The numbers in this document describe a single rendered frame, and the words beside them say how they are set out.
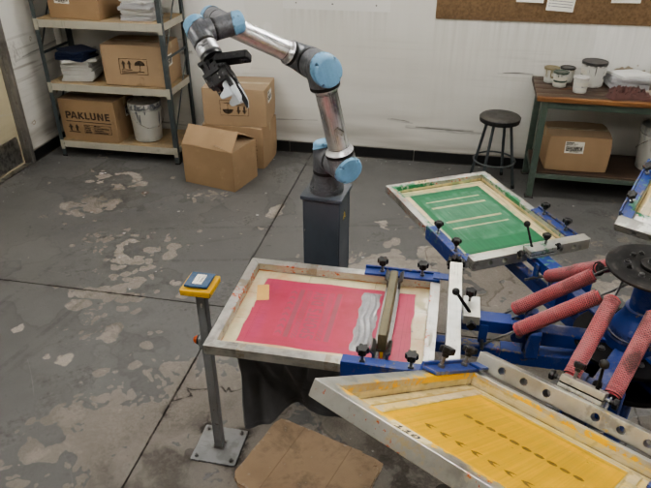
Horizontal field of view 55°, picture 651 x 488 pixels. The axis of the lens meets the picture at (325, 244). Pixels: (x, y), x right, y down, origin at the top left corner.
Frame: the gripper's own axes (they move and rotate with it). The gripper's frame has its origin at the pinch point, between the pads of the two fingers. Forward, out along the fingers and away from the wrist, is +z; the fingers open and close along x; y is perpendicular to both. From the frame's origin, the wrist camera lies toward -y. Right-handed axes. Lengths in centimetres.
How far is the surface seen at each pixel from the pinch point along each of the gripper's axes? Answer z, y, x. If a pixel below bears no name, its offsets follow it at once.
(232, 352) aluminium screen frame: 60, 53, -28
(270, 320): 52, 43, -48
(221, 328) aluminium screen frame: 49, 56, -34
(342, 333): 70, 22, -51
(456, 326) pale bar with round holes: 89, -15, -53
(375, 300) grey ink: 63, 8, -68
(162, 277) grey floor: -51, 153, -203
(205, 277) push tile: 20, 62, -58
